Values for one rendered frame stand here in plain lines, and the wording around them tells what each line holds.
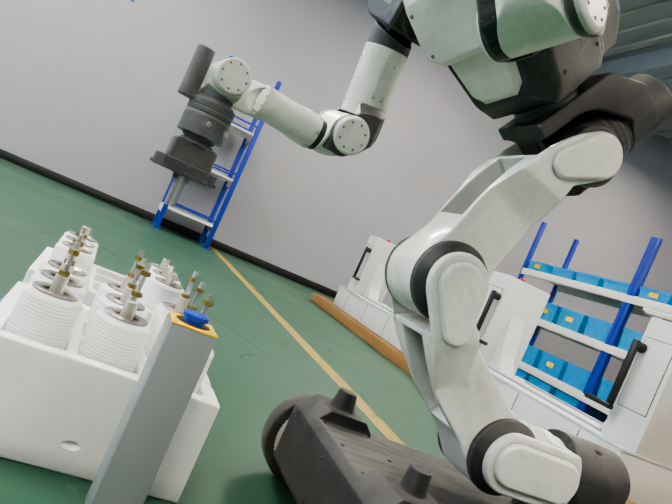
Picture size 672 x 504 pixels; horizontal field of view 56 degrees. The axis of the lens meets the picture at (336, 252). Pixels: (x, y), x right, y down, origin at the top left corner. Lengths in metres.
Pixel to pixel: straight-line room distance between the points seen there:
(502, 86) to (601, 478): 0.76
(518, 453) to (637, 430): 1.67
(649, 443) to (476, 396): 1.74
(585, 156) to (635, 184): 8.95
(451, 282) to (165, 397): 0.47
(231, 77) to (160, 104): 6.30
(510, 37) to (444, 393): 0.62
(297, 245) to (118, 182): 2.18
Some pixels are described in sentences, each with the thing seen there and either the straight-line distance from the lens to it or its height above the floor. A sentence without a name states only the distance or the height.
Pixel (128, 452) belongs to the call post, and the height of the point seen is 0.12.
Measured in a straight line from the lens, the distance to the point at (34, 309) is 1.09.
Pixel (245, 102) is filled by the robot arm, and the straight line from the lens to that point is 1.28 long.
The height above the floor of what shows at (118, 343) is 0.22.
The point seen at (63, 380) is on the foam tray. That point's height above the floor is 0.14.
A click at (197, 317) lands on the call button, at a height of 0.33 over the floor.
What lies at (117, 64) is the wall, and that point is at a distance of 7.52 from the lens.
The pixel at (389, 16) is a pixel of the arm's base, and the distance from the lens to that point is 1.29.
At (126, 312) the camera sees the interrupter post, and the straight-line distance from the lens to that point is 1.12.
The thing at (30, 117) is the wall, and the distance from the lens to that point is 7.53.
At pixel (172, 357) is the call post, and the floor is 0.26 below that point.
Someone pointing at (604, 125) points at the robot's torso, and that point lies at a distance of 1.25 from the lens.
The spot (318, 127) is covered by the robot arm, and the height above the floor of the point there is 0.71.
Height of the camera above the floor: 0.49
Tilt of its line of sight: level
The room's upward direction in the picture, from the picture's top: 24 degrees clockwise
